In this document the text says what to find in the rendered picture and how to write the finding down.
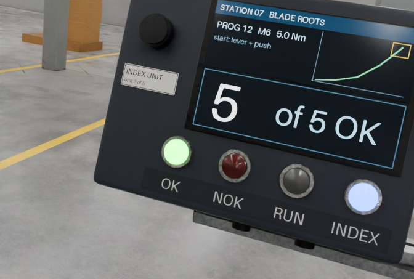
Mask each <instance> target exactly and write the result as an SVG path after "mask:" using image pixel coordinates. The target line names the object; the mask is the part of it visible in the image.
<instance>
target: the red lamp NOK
mask: <svg viewBox="0 0 414 279"><path fill-rule="evenodd" d="M219 172H220V173H221V176H222V177H223V178H224V179H226V180H228V181H230V182H241V181H243V180H245V179H246V178H247V177H248V176H249V174H250V172H251V160H250V158H249V156H248V155H247V154H246V153H245V152H243V151H241V150H238V149H232V150H228V151H226V152H225V153H224V154H223V155H222V156H221V158H220V160H219Z"/></svg>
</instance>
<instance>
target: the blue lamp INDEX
mask: <svg viewBox="0 0 414 279"><path fill-rule="evenodd" d="M344 200H345V202H346V204H347V206H348V208H349V209H350V210H351V211H353V212H355V213H357V214H361V215H366V214H371V213H373V212H375V211H376V210H377V209H378V208H379V206H380V205H381V202H382V194H381V190H380V188H379V187H378V186H377V185H376V184H375V183H374V182H372V181H370V180H368V179H357V180H354V181H353V182H351V183H350V184H349V185H348V186H347V188H346V190H345V192H344Z"/></svg>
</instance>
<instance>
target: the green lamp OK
mask: <svg viewBox="0 0 414 279"><path fill-rule="evenodd" d="M161 154H162V157H163V160H164V161H165V163H166V164H167V165H169V166H171V167H173V168H182V167H184V166H186V165H187V164H188V163H189V162H190V160H191V159H192V156H193V148H192V145H191V143H190V142H189V141H188V140H187V139H186V138H185V137H182V136H178V135H177V136H173V137H170V138H169V139H168V140H166V142H165V143H164V144H163V146H162V149H161Z"/></svg>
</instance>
